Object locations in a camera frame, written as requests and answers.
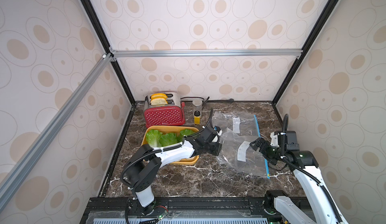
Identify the chinese cabbage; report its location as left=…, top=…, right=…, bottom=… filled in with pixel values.
left=177, top=129, right=195, bottom=142
left=146, top=129, right=163, bottom=148
left=159, top=133, right=179, bottom=147

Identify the clear zipper bag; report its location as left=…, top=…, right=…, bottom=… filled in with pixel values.
left=212, top=111, right=260, bottom=137
left=217, top=129, right=269, bottom=177

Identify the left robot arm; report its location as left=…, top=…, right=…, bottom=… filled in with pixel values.
left=120, top=117, right=222, bottom=208

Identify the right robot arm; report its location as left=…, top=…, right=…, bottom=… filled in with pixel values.
left=250, top=115, right=347, bottom=224

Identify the yellow spice bottle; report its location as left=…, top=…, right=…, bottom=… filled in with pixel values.
left=194, top=110, right=201, bottom=125

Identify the clear glass jar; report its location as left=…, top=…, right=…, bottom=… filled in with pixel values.
left=192, top=98, right=203, bottom=117

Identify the yellow tray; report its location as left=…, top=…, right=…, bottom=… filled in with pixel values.
left=141, top=126, right=199, bottom=166

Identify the red silver toaster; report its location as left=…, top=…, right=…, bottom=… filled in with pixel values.
left=143, top=92, right=186, bottom=128

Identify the white bread slice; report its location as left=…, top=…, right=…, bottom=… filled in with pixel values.
left=150, top=97, right=168, bottom=106

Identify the yellow bread slice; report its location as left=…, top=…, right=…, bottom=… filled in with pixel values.
left=150, top=93, right=168, bottom=99

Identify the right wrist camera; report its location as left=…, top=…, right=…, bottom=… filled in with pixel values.
left=270, top=131, right=279, bottom=148

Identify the black power cable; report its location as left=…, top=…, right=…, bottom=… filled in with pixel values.
left=180, top=96, right=235, bottom=110

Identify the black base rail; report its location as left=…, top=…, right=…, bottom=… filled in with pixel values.
left=79, top=196, right=341, bottom=224

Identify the horizontal aluminium rail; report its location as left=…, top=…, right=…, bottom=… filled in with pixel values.
left=112, top=49, right=303, bottom=58

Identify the left diagonal aluminium rail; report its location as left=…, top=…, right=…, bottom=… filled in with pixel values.
left=0, top=53, right=112, bottom=211

